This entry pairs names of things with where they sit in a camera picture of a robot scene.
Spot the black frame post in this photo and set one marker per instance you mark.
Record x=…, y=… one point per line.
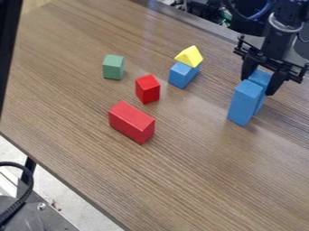
x=8, y=45

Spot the red rectangular block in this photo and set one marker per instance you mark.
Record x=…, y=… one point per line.
x=131, y=122

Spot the blue cube block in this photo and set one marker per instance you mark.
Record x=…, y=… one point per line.
x=181, y=77

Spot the blue rectangular block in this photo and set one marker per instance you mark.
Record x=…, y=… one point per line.
x=260, y=77
x=244, y=102

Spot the red cube block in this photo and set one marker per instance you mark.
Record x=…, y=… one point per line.
x=147, y=90

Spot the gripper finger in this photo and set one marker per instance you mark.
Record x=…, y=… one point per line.
x=248, y=69
x=276, y=84

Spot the green cube block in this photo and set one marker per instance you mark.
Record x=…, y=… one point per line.
x=112, y=68

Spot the grey machine base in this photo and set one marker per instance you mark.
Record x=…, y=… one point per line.
x=32, y=218

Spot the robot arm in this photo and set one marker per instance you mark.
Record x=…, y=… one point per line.
x=290, y=9

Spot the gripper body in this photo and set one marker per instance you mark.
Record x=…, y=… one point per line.
x=279, y=39

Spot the yellow triangular block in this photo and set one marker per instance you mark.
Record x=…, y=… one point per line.
x=190, y=56

